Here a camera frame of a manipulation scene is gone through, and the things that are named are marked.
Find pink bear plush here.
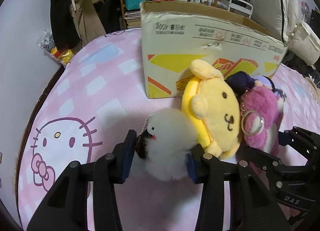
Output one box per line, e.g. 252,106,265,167
241,86,286,156

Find white fluffy bird plush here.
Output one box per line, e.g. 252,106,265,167
133,108,197,182

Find yellow dog plush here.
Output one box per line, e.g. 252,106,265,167
181,60,242,159

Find purple haired plush doll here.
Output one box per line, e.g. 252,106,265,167
225,71,286,100

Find pink Hello Kitty bedsheet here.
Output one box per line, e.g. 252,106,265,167
17,27,320,231

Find snack bags on floor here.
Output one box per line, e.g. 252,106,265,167
36,30,74,67

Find cream mattress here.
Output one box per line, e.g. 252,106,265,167
250,0,319,66

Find beige coat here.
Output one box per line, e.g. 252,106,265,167
70,0,106,50

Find white rolling cart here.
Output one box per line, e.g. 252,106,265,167
228,0,253,18

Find cardboard box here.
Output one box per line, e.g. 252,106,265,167
140,1,287,99

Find stack of books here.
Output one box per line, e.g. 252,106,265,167
124,10,141,29

